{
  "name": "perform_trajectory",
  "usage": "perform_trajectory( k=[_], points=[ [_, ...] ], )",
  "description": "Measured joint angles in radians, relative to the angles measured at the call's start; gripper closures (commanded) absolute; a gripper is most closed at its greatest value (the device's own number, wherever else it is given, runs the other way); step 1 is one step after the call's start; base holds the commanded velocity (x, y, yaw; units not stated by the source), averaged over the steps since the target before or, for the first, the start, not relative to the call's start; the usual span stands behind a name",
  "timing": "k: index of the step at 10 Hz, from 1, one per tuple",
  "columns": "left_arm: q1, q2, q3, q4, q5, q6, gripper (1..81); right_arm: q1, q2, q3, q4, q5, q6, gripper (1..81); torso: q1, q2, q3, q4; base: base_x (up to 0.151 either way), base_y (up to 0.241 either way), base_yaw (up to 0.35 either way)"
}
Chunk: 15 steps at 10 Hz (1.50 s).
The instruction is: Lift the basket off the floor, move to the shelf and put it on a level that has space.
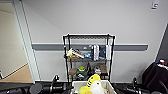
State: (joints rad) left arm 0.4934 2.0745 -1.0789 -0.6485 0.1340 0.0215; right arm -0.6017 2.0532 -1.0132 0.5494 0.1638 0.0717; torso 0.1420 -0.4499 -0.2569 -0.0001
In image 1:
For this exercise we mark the tall white box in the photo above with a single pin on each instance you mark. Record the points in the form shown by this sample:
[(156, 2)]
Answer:
[(95, 52)]

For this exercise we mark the yellow white bird plush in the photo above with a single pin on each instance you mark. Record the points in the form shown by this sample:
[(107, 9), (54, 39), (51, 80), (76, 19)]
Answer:
[(97, 85)]

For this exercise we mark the flat printed picture box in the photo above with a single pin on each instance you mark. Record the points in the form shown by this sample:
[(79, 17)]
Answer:
[(79, 53)]

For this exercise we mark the small blue toy pack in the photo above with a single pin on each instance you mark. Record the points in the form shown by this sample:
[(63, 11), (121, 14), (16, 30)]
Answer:
[(87, 55)]

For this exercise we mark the small cardboard box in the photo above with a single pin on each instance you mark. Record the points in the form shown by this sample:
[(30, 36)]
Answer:
[(73, 71)]

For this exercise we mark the black office chair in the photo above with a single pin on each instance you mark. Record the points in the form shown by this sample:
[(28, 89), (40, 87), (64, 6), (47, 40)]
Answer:
[(155, 78)]

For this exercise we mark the green yellow toy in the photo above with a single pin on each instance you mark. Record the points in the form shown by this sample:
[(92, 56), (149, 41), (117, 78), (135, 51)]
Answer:
[(81, 69)]

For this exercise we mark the large white box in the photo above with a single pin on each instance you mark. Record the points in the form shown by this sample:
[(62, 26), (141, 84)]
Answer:
[(108, 52)]

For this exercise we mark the black pointed bag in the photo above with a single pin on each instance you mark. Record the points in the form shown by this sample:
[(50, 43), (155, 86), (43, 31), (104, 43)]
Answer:
[(88, 71)]

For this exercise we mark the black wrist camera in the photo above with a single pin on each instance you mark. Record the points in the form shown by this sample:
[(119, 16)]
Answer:
[(134, 81), (55, 79)]

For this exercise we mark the small white pack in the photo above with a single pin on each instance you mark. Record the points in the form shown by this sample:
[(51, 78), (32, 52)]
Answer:
[(97, 70)]

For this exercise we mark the red blue desk clutter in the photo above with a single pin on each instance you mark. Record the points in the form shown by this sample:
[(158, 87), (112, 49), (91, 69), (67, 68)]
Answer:
[(161, 62)]

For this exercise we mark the stacked cardboard box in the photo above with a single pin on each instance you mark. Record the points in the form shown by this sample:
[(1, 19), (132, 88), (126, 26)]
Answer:
[(103, 69)]

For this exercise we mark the blue bag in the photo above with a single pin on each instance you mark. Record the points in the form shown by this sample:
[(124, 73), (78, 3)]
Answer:
[(102, 52)]

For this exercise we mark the white door frame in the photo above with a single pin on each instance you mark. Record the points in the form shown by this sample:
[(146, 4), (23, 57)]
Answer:
[(25, 40)]

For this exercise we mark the pale spotted woven basket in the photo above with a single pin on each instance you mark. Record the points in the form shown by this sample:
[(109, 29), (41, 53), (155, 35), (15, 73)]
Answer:
[(76, 87)]

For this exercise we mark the white wall sign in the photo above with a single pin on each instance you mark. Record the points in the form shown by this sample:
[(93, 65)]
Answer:
[(155, 5)]

